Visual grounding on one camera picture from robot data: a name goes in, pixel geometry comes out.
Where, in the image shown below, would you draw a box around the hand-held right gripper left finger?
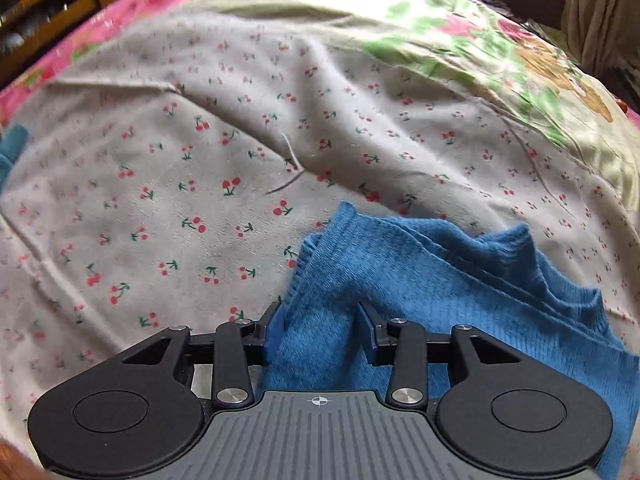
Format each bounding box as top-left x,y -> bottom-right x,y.
120,302 -> 285,408

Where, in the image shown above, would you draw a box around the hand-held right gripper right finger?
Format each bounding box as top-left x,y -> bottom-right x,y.
357,300 -> 523,407

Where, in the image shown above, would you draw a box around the blue striped knit sweater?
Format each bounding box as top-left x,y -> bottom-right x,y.
280,200 -> 635,480

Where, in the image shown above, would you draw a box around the cherry print bedsheet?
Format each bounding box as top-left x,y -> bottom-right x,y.
0,10 -> 640,461

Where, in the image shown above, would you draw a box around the floral printed quilt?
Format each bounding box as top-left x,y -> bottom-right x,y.
0,0 -> 640,201

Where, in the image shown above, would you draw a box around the teal cloth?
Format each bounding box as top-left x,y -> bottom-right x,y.
0,124 -> 30,188

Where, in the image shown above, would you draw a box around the beige curtain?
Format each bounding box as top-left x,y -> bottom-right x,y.
561,0 -> 640,96

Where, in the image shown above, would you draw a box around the wooden cabinet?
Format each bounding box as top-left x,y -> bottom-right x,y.
0,0 -> 167,88

